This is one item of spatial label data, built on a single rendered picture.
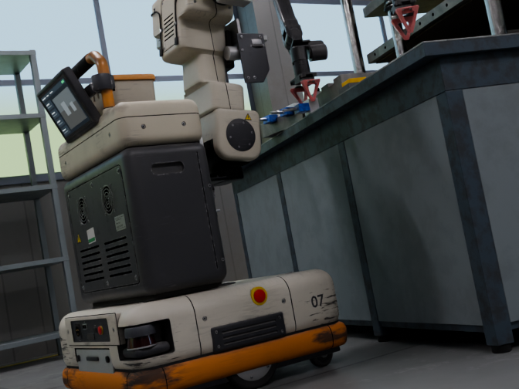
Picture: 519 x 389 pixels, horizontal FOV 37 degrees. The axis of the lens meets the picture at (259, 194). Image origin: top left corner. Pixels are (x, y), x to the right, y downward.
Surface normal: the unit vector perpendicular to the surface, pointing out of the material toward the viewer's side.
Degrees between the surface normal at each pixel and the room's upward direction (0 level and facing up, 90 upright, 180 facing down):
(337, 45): 90
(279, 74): 90
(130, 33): 90
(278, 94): 90
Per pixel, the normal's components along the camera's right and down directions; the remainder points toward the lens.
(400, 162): -0.93, 0.14
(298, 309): 0.52, -0.17
